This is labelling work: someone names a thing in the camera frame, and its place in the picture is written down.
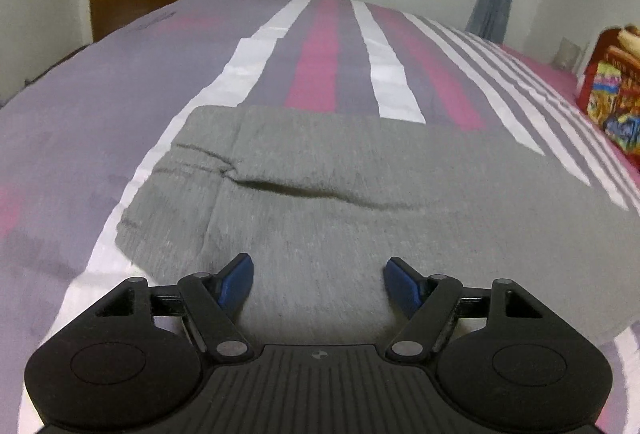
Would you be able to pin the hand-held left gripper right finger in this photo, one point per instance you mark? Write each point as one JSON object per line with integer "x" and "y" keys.
{"x": 401, "y": 285}

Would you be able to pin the grey pants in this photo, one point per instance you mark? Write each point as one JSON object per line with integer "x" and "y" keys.
{"x": 325, "y": 224}

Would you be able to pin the striped bed sheet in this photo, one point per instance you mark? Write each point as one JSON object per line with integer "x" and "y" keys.
{"x": 125, "y": 88}

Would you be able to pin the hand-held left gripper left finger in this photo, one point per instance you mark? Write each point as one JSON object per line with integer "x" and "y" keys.
{"x": 236, "y": 283}

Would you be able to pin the white wall socket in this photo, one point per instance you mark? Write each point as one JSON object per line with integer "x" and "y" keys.
{"x": 567, "y": 52}

